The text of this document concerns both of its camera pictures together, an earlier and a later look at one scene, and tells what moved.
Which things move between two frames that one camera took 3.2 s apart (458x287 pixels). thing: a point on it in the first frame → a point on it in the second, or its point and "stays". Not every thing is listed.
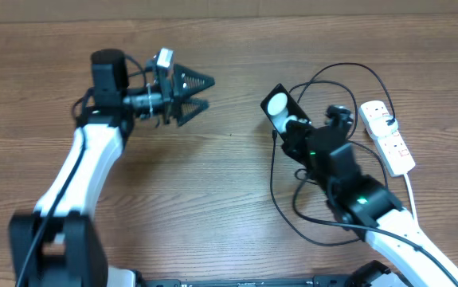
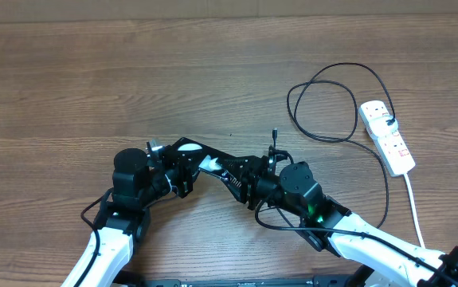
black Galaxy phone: x=279 y=108 → x=212 y=159
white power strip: x=392 y=147 stays
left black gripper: x=172 y=102 → x=186 y=168
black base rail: x=331 y=281 stays
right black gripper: x=297 y=141 → x=251 y=172
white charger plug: x=378 y=126 stays
